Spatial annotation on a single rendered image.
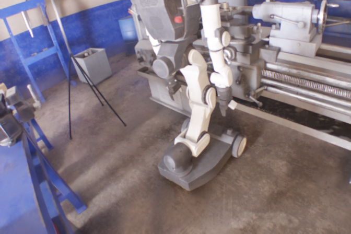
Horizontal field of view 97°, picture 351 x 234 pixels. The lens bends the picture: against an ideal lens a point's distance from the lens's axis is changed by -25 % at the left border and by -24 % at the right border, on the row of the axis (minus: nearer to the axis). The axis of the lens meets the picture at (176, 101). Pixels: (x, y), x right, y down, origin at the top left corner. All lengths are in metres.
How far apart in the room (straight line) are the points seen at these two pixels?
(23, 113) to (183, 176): 1.09
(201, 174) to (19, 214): 1.12
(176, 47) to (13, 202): 1.00
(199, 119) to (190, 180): 0.44
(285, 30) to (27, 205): 1.67
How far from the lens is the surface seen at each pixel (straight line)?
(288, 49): 1.50
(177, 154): 1.36
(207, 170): 1.47
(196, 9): 1.09
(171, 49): 1.08
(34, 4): 4.25
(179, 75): 2.08
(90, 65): 3.61
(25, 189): 0.86
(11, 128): 1.22
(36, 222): 0.73
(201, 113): 1.44
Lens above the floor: 1.34
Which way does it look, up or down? 32 degrees down
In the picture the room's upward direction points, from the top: 11 degrees counter-clockwise
